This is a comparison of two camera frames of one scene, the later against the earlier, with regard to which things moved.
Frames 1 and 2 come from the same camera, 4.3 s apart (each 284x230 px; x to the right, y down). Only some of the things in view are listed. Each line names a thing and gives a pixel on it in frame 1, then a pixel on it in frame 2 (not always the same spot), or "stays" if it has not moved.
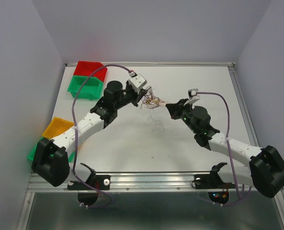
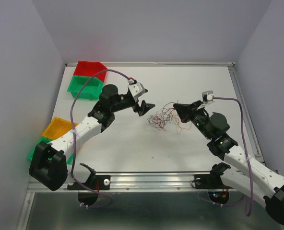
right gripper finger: (174, 108) → (184, 110)
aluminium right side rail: (242, 106) stays
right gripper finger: (174, 115) → (184, 119)
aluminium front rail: (138, 182) stays
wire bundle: (151, 101) → (168, 118)
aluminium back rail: (75, 64) stays
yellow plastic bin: (57, 126) stays
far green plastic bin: (93, 89) stays
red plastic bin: (87, 68) stays
